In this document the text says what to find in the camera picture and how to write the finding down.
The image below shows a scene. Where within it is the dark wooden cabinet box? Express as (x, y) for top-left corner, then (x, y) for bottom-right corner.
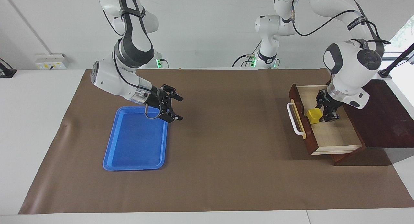
(330, 79), (414, 166)

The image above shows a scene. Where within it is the black camera stand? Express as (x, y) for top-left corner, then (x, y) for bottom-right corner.
(378, 43), (414, 79)

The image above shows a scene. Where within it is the white wall socket box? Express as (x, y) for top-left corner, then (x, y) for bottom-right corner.
(35, 53), (69, 70)

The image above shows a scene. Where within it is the wooden drawer with white handle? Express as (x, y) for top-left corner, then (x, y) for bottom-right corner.
(286, 84), (364, 156)

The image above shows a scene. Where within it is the yellow cube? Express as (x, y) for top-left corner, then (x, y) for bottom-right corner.
(306, 108), (323, 125)

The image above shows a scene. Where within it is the brown table mat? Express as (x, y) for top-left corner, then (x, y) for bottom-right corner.
(18, 68), (414, 215)

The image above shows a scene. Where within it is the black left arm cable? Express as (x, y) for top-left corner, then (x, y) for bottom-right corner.
(290, 0), (392, 46)

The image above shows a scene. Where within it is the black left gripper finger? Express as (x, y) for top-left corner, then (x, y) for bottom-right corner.
(315, 90), (325, 110)
(323, 107), (340, 122)

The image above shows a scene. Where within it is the blue plastic tray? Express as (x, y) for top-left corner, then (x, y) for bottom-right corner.
(103, 106), (169, 171)

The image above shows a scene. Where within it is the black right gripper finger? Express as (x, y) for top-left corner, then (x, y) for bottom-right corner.
(161, 84), (184, 102)
(160, 107), (184, 123)

